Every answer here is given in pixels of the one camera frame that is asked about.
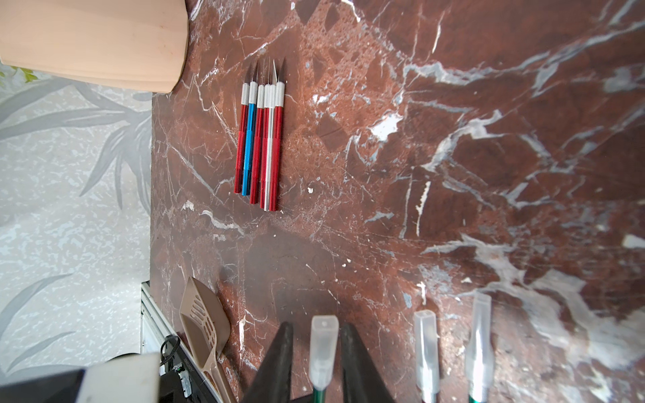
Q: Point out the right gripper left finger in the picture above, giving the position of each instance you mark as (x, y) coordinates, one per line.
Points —
(273, 380)

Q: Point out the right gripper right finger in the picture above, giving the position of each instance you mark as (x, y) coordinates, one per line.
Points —
(362, 382)

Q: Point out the green carving knife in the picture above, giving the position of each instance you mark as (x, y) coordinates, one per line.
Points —
(323, 344)
(479, 354)

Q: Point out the red carving knife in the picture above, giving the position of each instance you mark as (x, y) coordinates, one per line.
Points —
(242, 130)
(426, 353)
(263, 143)
(280, 87)
(255, 168)

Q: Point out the blue carving knife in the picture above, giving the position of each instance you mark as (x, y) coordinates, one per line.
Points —
(249, 138)

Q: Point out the silver carving knife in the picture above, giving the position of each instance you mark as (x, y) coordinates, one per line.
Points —
(270, 103)

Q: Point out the brown plastic scoop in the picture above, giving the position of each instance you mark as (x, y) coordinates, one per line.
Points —
(207, 330)

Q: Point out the terracotta flower pot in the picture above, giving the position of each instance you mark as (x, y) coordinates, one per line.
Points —
(138, 45)

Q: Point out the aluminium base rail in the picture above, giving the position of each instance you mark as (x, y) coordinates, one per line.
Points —
(181, 380)

